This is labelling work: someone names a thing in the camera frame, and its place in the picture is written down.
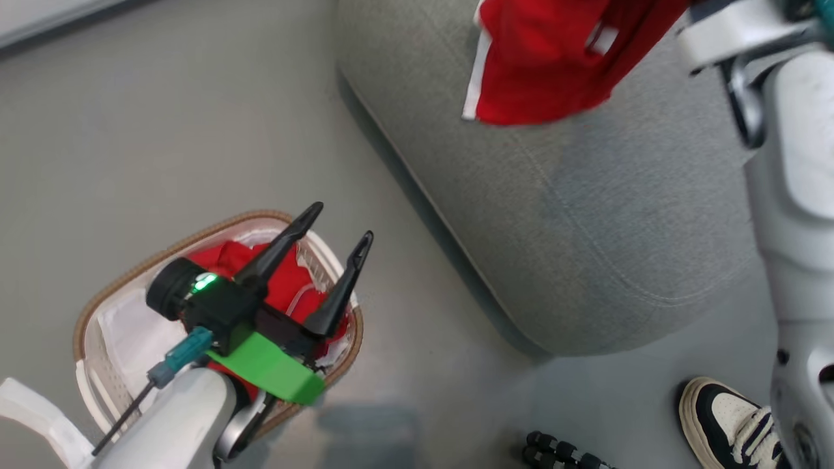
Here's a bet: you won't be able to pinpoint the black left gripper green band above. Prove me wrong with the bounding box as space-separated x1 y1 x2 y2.
146 202 375 406

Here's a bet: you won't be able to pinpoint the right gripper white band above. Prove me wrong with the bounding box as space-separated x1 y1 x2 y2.
676 0 834 74

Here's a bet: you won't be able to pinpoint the red garment with white trim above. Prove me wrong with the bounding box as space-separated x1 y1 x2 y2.
461 0 691 126

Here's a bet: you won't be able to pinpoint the white laundry basket brown rim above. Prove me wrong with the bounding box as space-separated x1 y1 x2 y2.
73 210 364 445

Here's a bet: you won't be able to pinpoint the red garment with white lines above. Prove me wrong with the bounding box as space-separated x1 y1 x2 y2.
186 240 352 399

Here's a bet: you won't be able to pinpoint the white cloth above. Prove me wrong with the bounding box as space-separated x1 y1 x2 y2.
98 301 196 406

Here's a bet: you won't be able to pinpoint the grey fabric sofa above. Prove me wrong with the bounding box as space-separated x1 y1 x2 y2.
336 0 776 358

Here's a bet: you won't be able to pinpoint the white fabric strip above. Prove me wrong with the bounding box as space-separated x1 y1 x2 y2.
0 377 96 469

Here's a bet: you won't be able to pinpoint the black tripod legs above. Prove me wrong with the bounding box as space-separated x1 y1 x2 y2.
521 430 616 469

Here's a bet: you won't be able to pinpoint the black and white sneaker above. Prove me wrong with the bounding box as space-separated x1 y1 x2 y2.
678 377 792 469

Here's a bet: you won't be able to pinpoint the black cable with teal connector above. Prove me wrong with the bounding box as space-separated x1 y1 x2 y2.
91 326 214 457

